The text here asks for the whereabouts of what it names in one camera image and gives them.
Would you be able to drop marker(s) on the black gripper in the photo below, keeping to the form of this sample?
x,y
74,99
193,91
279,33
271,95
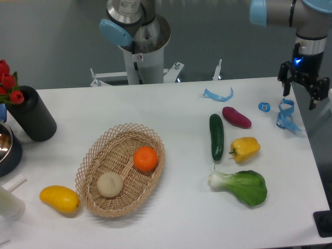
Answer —
x,y
304,70

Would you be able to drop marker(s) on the yellow bell pepper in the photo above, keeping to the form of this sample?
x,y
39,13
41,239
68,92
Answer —
x,y
244,148

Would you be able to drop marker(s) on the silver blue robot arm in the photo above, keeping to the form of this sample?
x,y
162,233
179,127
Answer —
x,y
311,20

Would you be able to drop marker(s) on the tangled blue tape strip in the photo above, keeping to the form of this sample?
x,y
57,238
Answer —
x,y
285,116

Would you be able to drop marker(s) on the small blue tape roll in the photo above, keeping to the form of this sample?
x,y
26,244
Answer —
x,y
264,107

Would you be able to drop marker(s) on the purple sweet potato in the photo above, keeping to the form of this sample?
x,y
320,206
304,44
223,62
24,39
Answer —
x,y
236,118

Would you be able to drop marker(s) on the green cucumber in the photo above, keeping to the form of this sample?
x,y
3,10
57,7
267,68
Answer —
x,y
217,136

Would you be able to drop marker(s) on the green bok choy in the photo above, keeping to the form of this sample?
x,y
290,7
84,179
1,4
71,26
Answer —
x,y
248,187

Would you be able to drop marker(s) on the black device at table corner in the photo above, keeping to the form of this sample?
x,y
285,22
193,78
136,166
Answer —
x,y
323,223

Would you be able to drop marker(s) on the orange tangerine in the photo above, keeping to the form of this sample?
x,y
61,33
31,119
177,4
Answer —
x,y
145,158

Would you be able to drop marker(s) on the woven wicker basket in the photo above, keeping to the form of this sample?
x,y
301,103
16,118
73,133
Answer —
x,y
113,152

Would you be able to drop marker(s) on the beige steamed bun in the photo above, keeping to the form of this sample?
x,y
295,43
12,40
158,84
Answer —
x,y
109,184

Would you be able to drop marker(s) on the yellow mango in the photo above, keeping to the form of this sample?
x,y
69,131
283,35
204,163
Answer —
x,y
60,198

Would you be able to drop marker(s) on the black cylindrical vase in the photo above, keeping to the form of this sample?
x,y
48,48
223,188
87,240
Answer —
x,y
33,116

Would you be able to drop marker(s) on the red artificial tulips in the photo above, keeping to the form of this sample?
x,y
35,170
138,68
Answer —
x,y
10,91

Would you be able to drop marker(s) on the dark metal bowl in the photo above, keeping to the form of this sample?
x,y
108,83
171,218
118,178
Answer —
x,y
11,150

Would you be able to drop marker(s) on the white block on table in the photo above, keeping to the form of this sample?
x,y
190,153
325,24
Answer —
x,y
15,182

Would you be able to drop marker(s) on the white plastic bottle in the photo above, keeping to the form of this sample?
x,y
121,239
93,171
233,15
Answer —
x,y
12,207

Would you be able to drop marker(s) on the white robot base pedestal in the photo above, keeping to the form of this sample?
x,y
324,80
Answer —
x,y
142,35

